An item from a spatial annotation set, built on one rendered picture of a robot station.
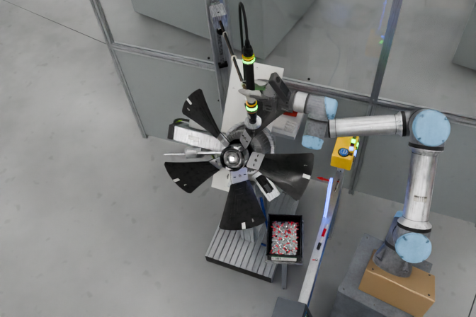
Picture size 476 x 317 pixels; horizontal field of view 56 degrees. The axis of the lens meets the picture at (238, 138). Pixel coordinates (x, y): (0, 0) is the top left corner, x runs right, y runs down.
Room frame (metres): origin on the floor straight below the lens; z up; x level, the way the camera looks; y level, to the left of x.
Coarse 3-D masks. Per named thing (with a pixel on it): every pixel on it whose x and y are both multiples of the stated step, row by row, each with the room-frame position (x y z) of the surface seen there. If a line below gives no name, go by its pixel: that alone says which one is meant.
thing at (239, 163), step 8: (232, 144) 1.25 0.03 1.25; (240, 144) 1.25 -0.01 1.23; (224, 152) 1.21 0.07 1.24; (232, 152) 1.20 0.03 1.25; (240, 152) 1.19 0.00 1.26; (248, 152) 1.23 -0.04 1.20; (224, 160) 1.20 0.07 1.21; (240, 160) 1.17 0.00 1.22; (248, 160) 1.20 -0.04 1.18; (232, 168) 1.16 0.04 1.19; (240, 168) 1.14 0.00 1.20
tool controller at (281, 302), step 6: (282, 300) 0.53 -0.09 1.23; (288, 300) 0.53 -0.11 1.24; (276, 306) 0.51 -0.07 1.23; (282, 306) 0.51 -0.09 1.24; (288, 306) 0.50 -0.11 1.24; (294, 306) 0.50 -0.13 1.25; (300, 306) 0.50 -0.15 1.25; (306, 306) 0.49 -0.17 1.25; (276, 312) 0.49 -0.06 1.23; (282, 312) 0.49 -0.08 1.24; (288, 312) 0.48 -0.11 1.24; (294, 312) 0.48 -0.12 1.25; (300, 312) 0.48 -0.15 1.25; (306, 312) 0.48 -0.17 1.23
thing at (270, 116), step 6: (258, 102) 1.37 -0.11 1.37; (258, 108) 1.34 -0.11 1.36; (258, 114) 1.32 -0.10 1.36; (264, 114) 1.29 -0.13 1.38; (270, 114) 1.28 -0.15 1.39; (276, 114) 1.26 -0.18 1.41; (264, 120) 1.27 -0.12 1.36; (270, 120) 1.25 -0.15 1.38; (264, 126) 1.25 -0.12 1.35; (252, 132) 1.26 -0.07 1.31; (258, 132) 1.24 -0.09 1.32; (252, 138) 1.24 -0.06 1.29
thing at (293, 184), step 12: (264, 156) 1.20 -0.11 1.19; (276, 156) 1.19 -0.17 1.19; (288, 156) 1.18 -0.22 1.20; (300, 156) 1.17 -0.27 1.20; (312, 156) 1.15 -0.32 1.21; (264, 168) 1.13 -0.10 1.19; (276, 168) 1.13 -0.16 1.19; (288, 168) 1.12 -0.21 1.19; (300, 168) 1.11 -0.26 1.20; (276, 180) 1.07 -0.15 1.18; (288, 180) 1.06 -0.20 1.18; (300, 180) 1.06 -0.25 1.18; (288, 192) 1.02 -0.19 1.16; (300, 192) 1.01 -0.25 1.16
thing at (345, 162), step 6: (342, 138) 1.34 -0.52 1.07; (348, 138) 1.34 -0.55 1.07; (336, 144) 1.31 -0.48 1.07; (342, 144) 1.30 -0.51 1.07; (348, 144) 1.30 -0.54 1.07; (354, 144) 1.29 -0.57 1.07; (336, 150) 1.27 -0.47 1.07; (348, 150) 1.26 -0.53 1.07; (354, 150) 1.26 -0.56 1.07; (336, 156) 1.24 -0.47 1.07; (342, 156) 1.23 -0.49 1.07; (348, 156) 1.23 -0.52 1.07; (336, 162) 1.23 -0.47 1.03; (342, 162) 1.22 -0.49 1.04; (348, 162) 1.21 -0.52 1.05; (348, 168) 1.20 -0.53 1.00
